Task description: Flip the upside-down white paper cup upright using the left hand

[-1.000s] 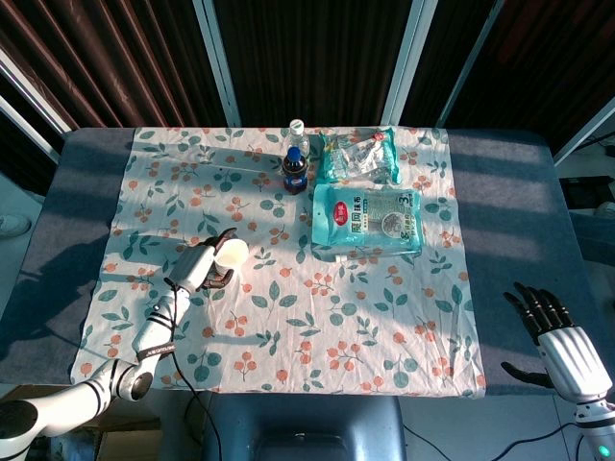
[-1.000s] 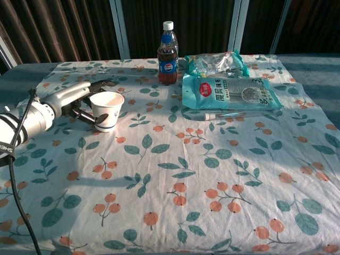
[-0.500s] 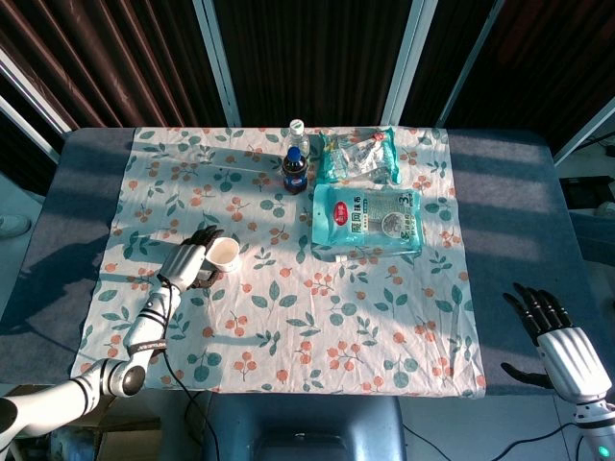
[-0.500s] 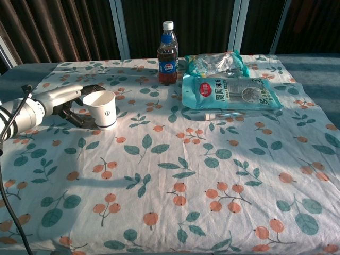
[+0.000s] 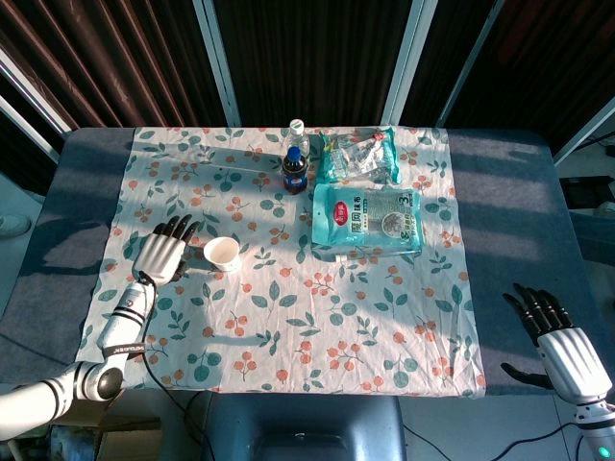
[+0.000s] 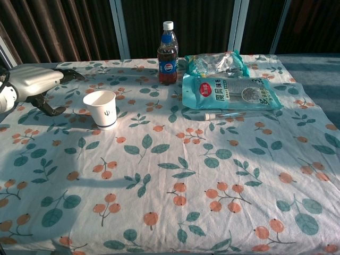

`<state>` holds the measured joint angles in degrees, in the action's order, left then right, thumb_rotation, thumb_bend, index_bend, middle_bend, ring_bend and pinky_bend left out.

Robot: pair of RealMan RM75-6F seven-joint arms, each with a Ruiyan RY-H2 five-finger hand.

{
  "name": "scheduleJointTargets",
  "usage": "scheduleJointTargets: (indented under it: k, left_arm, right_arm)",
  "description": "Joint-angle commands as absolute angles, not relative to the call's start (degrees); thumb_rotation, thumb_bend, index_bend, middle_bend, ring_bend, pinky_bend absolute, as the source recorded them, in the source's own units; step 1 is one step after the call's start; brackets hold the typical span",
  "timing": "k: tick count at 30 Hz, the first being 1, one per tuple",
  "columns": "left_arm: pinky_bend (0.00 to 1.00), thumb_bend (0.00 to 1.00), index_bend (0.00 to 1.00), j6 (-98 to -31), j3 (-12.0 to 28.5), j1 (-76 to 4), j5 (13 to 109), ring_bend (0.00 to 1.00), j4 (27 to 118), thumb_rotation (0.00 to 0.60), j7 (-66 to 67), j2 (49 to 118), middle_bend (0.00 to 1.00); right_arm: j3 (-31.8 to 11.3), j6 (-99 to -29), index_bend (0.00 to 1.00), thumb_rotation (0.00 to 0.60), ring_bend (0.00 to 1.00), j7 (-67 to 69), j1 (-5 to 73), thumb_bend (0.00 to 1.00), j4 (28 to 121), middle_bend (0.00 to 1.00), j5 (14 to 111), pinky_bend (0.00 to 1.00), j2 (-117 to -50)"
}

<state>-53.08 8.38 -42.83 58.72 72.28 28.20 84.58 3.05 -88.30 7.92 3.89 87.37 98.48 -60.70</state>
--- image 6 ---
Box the teal dishcloth package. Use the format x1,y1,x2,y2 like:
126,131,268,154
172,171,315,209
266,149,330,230
182,73,284,111

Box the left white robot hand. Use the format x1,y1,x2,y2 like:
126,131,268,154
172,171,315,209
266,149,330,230
7,66,86,117

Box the white window frame post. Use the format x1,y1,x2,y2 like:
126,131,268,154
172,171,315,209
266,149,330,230
0,34,17,70
269,0,292,55
109,0,131,60
227,0,249,56

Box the teal clear snack bag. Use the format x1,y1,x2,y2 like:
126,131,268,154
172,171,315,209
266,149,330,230
184,49,251,78

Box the clear tube white cap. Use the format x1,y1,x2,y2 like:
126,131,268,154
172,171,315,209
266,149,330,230
203,110,248,121

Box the floral print tablecloth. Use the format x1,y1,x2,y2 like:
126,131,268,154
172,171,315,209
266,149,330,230
0,54,340,255

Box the cola bottle blue label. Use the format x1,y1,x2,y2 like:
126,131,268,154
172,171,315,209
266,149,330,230
157,33,179,86

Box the white paper cup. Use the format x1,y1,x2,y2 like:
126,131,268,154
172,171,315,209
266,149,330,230
82,90,118,131

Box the dark brown curtain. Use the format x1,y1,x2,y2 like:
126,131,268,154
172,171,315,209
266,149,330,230
0,0,122,66
121,0,236,60
240,0,340,55

